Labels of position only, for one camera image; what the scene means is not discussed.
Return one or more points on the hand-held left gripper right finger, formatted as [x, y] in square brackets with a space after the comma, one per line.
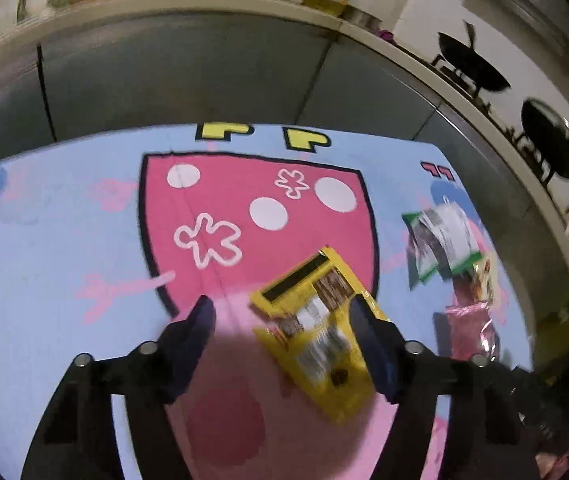
[372, 350]

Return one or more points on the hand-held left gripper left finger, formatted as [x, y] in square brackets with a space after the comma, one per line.
[199, 320]

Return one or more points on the shiny pink packet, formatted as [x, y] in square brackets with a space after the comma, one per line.
[466, 332]

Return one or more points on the brown yellow snack packet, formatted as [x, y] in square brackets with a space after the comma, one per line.
[479, 280]

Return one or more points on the green white snack wrapper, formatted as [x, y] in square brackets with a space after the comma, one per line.
[444, 240]

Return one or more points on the blue pink printed blanket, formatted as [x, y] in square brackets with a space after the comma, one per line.
[64, 235]

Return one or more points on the black wok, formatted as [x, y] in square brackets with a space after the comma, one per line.
[474, 67]
[551, 140]

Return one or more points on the steel bowl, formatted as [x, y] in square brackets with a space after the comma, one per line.
[364, 17]

